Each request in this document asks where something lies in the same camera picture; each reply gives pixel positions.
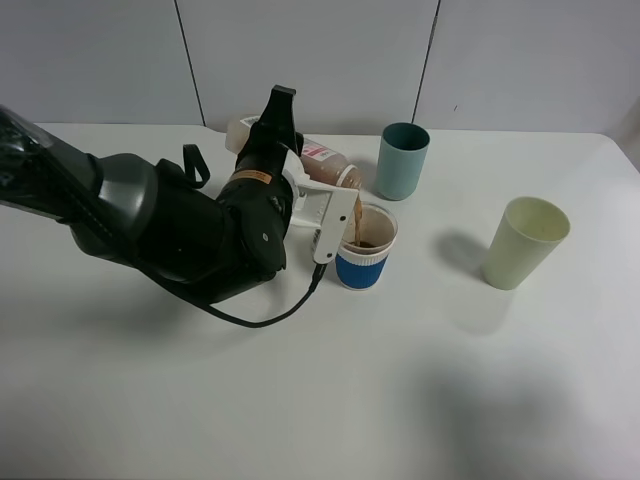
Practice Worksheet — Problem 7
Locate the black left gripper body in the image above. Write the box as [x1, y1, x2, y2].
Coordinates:
[215, 132, 303, 220]

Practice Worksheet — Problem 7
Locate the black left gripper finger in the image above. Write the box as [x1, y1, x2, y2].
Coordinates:
[254, 85, 296, 145]

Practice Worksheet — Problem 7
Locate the pink label drink bottle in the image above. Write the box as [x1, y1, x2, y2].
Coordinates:
[225, 115, 362, 190]

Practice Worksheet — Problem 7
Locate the blue sleeve glass cup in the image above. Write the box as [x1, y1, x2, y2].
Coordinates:
[335, 202, 398, 290]

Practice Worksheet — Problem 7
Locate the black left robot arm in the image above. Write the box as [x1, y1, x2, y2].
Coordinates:
[1, 85, 301, 305]

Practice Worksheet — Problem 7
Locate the teal plastic cup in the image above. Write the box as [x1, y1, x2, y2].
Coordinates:
[374, 122, 430, 201]

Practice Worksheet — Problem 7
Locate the pale green plastic cup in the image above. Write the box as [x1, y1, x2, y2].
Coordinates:
[481, 196, 571, 290]

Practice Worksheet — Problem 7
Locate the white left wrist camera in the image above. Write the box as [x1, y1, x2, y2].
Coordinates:
[283, 150, 358, 264]

